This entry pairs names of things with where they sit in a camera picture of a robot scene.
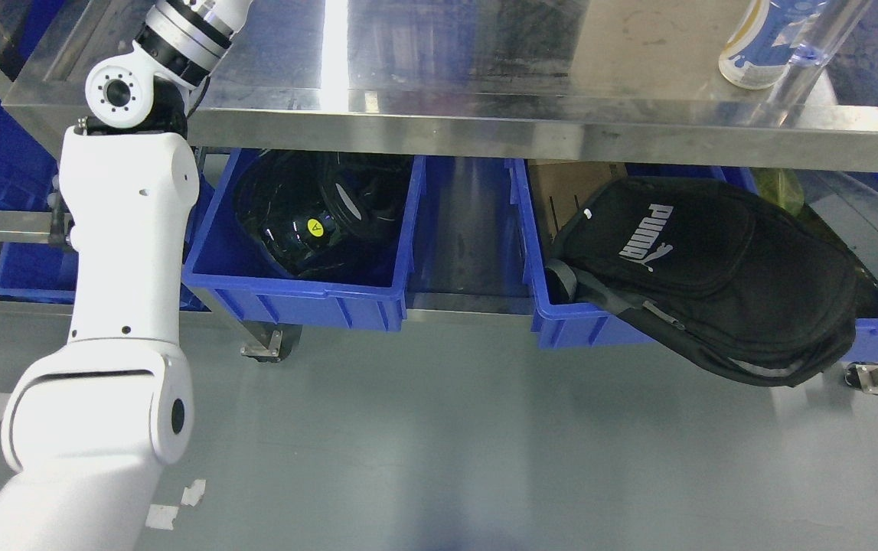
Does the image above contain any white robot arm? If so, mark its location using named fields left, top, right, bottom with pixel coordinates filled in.
left=0, top=1, right=251, bottom=550

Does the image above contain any stainless steel shelf table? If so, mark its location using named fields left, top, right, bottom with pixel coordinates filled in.
left=0, top=0, right=878, bottom=395

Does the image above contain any black glossy helmet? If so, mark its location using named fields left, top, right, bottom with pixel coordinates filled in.
left=233, top=150, right=414, bottom=280

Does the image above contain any blue bin with backpack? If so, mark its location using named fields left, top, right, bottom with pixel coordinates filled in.
left=504, top=159, right=878, bottom=364

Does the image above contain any brown cardboard piece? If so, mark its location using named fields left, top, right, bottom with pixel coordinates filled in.
left=527, top=159, right=628, bottom=249

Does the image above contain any blue bin with helmet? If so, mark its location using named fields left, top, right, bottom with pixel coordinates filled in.
left=182, top=148, right=427, bottom=331

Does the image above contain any black Puma backpack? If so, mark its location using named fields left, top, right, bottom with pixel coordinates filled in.
left=544, top=177, right=859, bottom=387

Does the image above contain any white blue bottle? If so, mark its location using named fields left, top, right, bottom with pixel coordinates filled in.
left=718, top=1, right=828, bottom=90

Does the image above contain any blue bin far left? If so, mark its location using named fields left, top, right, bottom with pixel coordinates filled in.
left=0, top=102, right=78, bottom=305

